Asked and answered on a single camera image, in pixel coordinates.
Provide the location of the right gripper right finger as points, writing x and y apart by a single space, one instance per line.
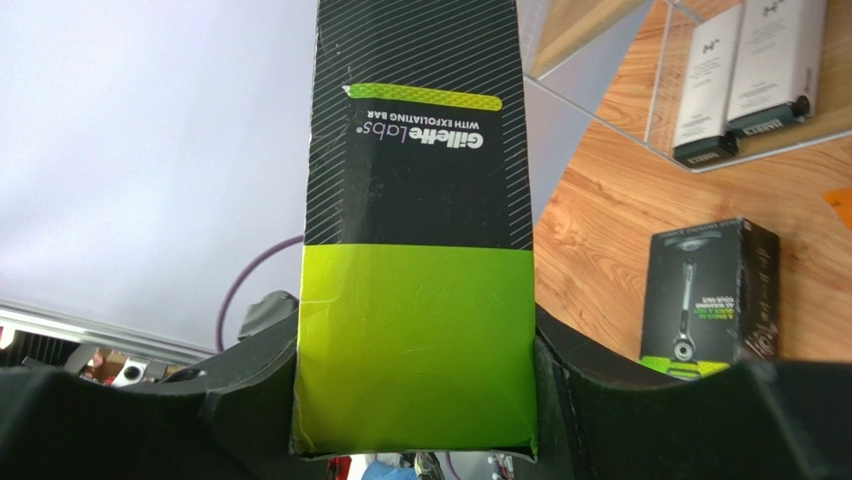
603 416

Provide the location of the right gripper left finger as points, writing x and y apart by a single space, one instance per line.
227 417

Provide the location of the black green razor box small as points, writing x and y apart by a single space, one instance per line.
712 298

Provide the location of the black green razor box large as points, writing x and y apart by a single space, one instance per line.
416 326

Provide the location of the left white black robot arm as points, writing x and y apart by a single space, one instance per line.
274 307

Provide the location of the left white grey cosmetic box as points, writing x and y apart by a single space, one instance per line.
702 136

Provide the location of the white grey cosmetic box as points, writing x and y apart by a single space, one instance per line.
777 67
702 136

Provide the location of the orange clear razor blister pack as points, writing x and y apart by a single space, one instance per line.
840 200

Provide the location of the right white grey cosmetic box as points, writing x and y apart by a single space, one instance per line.
777 67

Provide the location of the white wire wooden shelf unit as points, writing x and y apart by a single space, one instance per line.
650 42

